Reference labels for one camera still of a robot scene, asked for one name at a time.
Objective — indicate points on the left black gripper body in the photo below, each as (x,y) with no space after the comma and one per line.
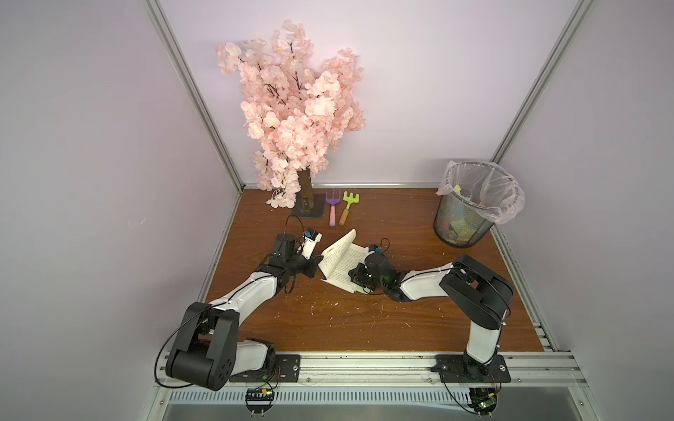
(297,265)

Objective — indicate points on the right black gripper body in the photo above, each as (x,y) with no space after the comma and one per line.
(359,275)

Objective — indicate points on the dark blue paperback book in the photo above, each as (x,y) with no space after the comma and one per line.
(341,257)

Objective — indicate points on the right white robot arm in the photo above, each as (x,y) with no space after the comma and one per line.
(481,294)

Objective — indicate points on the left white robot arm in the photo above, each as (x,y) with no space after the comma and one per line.
(206,351)

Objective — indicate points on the purple toy garden fork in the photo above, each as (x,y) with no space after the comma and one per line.
(333,198)

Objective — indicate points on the green toy garden rake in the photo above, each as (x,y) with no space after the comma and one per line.
(350,199)

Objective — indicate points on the mesh waste bin with liner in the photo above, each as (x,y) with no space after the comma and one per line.
(475,196)

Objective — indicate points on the left circuit board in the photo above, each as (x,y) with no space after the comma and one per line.
(259,401)

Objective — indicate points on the circuit board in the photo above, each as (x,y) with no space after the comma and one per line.
(259,401)
(483,401)

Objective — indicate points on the pink artificial blossom tree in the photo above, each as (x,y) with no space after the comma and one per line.
(296,113)

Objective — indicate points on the right circuit board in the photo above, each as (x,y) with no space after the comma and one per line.
(483,401)

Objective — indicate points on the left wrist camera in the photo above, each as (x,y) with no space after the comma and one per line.
(310,240)

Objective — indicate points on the dark metal tree base plate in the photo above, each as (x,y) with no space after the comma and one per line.
(303,211)

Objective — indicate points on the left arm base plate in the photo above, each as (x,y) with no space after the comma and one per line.
(282,368)

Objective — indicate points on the aluminium front rail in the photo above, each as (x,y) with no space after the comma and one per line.
(388,378)

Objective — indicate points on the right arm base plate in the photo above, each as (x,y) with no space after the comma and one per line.
(462,368)

